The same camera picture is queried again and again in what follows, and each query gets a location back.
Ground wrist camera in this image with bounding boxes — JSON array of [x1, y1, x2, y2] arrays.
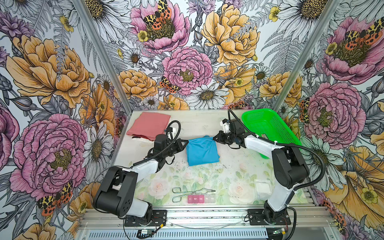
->
[[220, 119, 231, 134], [165, 127, 178, 137]]

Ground folded pink t-shirt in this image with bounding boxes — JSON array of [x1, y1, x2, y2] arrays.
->
[[126, 112, 171, 141]]

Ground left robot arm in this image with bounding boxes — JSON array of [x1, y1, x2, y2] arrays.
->
[[92, 134, 189, 223]]

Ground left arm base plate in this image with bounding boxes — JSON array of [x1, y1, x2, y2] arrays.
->
[[124, 210, 168, 227]]

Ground white gauze packet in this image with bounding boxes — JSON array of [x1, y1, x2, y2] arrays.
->
[[254, 180, 273, 201]]

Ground right black cable conduit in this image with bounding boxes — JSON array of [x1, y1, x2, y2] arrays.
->
[[227, 109, 326, 191]]

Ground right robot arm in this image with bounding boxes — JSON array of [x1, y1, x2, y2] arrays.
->
[[214, 119, 309, 224]]

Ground metal tongs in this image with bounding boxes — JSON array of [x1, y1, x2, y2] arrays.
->
[[172, 187, 216, 203]]

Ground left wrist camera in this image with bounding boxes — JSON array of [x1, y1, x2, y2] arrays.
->
[[165, 127, 178, 137]]

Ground left black cable conduit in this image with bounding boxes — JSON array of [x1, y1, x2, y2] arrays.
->
[[131, 120, 182, 167]]

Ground green plastic basket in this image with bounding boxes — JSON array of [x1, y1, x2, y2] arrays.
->
[[242, 109, 304, 163]]

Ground blue t-shirt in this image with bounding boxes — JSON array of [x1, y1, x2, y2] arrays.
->
[[187, 136, 220, 167]]

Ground aluminium front rail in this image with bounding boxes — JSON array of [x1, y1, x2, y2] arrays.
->
[[79, 205, 335, 230]]

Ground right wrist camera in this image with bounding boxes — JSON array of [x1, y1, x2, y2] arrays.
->
[[220, 119, 231, 134]]

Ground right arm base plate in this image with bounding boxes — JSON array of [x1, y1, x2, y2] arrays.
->
[[247, 208, 292, 226]]

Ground black cable conduit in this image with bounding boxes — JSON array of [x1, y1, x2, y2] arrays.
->
[[131, 120, 182, 167], [227, 109, 326, 191]]

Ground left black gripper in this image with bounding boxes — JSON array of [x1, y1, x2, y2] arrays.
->
[[163, 138, 189, 157]]

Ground pink pill organizer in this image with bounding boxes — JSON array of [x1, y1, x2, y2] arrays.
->
[[187, 194, 216, 204]]

